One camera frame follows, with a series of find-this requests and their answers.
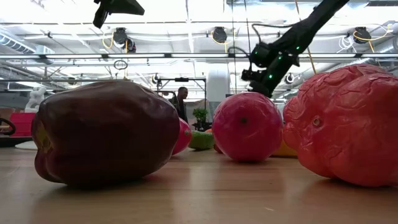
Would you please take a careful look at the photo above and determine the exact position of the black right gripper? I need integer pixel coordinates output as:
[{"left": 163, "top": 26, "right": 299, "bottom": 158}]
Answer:
[{"left": 248, "top": 67, "right": 285, "bottom": 98}]

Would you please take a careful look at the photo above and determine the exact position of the red round fruit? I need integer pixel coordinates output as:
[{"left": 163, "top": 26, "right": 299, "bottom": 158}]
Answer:
[{"left": 211, "top": 91, "right": 284, "bottom": 163}]

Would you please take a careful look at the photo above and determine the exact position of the yellow banana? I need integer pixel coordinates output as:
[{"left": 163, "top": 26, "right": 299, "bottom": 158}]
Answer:
[{"left": 271, "top": 139, "right": 299, "bottom": 158}]

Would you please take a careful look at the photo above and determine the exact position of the green cucumber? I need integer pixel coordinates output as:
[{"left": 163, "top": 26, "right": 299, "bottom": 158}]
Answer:
[{"left": 188, "top": 130, "right": 215, "bottom": 151}]

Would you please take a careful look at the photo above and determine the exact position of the orange bell pepper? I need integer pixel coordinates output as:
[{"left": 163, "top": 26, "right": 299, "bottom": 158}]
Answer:
[{"left": 282, "top": 63, "right": 398, "bottom": 189}]

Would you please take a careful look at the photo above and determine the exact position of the shiny red apple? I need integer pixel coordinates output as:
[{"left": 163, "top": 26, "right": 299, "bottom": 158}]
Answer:
[{"left": 172, "top": 118, "right": 193, "bottom": 156}]

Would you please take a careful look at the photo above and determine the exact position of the dark red bell pepper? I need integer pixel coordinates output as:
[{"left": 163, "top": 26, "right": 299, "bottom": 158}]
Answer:
[{"left": 30, "top": 80, "right": 181, "bottom": 189}]

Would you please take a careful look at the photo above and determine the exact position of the white building column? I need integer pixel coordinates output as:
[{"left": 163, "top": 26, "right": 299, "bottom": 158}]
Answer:
[{"left": 206, "top": 63, "right": 231, "bottom": 113}]

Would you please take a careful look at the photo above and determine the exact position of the green potted plant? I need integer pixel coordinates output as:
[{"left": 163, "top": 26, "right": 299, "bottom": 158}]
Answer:
[{"left": 192, "top": 108, "right": 212, "bottom": 132}]

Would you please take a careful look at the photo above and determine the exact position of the person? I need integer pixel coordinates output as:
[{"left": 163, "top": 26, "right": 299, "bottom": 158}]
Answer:
[{"left": 169, "top": 86, "right": 190, "bottom": 124}]

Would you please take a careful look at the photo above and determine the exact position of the red storage box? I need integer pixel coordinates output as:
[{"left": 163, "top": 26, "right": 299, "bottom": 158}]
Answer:
[{"left": 9, "top": 112, "right": 37, "bottom": 138}]

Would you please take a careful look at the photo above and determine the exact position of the white round mat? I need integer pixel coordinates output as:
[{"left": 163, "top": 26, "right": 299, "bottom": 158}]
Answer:
[{"left": 14, "top": 140, "right": 39, "bottom": 151}]

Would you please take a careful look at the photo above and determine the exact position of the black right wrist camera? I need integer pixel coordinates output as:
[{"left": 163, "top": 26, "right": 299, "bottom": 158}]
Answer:
[{"left": 241, "top": 68, "right": 261, "bottom": 82}]

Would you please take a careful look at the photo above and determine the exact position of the black ceiling cable reel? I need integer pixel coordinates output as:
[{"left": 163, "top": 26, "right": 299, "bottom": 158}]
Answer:
[
  {"left": 210, "top": 26, "right": 228, "bottom": 45},
  {"left": 112, "top": 27, "right": 137, "bottom": 54},
  {"left": 353, "top": 26, "right": 373, "bottom": 44}
]

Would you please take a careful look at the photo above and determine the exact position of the yellow hanging cable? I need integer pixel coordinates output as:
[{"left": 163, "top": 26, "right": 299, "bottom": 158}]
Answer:
[{"left": 294, "top": 0, "right": 318, "bottom": 75}]

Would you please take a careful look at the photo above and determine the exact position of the black hanging cable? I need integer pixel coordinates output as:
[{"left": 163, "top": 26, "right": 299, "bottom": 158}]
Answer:
[
  {"left": 243, "top": 0, "right": 256, "bottom": 93},
  {"left": 230, "top": 0, "right": 238, "bottom": 94}
]

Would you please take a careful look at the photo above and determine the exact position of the black hanging ring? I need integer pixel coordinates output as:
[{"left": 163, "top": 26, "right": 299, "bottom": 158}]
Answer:
[{"left": 113, "top": 59, "right": 129, "bottom": 71}]

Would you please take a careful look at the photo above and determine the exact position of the black metal rack frame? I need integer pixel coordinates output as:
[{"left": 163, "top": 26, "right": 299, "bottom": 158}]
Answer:
[{"left": 156, "top": 77, "right": 208, "bottom": 110}]

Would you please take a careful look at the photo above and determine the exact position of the white coiled cable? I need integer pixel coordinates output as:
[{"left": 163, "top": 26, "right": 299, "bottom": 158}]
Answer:
[{"left": 337, "top": 35, "right": 357, "bottom": 54}]

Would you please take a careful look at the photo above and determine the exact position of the silver ceiling duct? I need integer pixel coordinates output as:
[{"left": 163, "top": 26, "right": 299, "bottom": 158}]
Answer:
[{"left": 0, "top": 32, "right": 55, "bottom": 56}]

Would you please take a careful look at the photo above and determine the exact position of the black cable loop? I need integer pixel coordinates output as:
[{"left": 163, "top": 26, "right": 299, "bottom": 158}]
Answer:
[{"left": 0, "top": 117, "right": 16, "bottom": 137}]

